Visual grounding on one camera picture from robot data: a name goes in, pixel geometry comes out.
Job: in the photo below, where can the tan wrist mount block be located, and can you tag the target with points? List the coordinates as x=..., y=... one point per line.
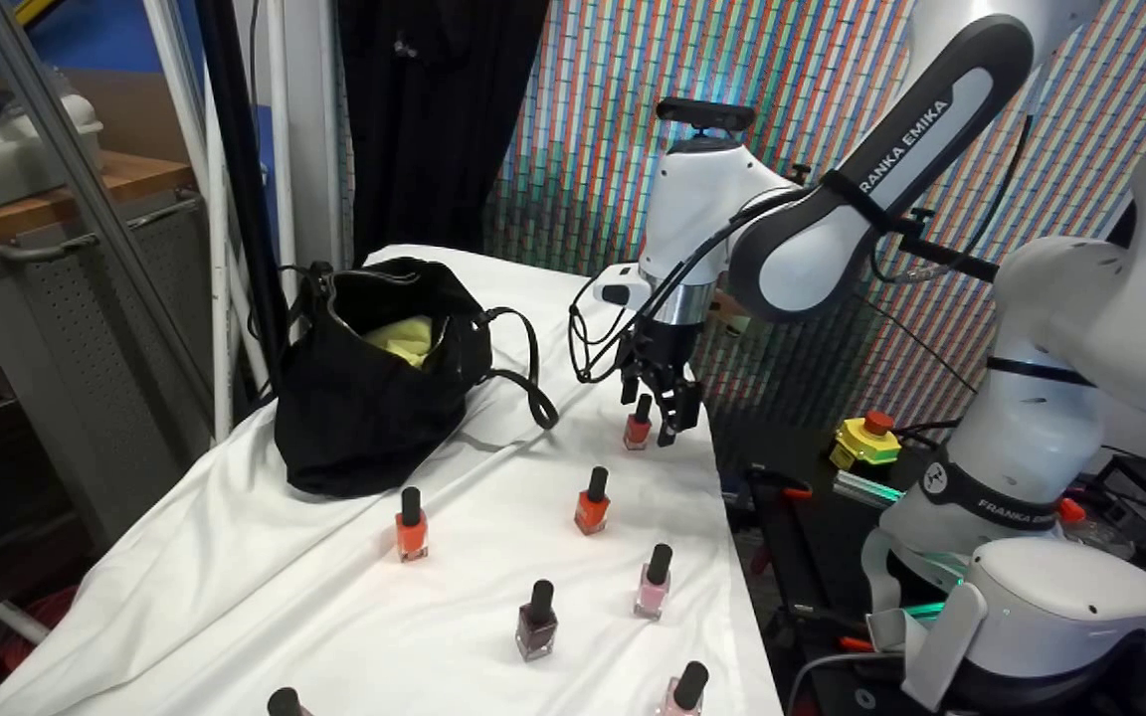
x=729, y=306

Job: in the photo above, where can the yellow red emergency stop button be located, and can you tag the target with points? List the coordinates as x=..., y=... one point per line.
x=869, y=444

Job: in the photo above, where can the aluminium frame bar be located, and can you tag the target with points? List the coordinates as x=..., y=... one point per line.
x=83, y=184

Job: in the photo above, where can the pink nail polish bottle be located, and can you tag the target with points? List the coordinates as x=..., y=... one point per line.
x=654, y=597

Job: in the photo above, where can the yellow cloth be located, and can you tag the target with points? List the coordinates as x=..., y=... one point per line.
x=409, y=342

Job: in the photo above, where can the black hanging curtain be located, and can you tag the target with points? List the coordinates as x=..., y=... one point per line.
x=439, y=134

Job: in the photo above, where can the white tablecloth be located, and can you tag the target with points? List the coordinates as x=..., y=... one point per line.
x=267, y=582

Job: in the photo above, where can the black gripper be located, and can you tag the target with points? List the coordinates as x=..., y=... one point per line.
x=664, y=355

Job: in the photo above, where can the black vertical pole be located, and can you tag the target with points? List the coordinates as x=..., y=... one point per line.
x=238, y=161

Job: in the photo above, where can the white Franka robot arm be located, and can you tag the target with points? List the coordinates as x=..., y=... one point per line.
x=1036, y=401

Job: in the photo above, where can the peach nail polish bottle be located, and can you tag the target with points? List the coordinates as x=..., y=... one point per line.
x=283, y=700

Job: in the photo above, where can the black nail polish bottle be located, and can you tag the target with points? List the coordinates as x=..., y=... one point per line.
x=686, y=686

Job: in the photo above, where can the grey cabinet with wooden top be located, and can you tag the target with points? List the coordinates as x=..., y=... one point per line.
x=59, y=342

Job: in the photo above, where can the white plastic container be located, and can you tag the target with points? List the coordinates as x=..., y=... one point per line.
x=2, y=165

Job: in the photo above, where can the dark plum nail polish bottle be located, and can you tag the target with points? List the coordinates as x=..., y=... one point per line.
x=536, y=633

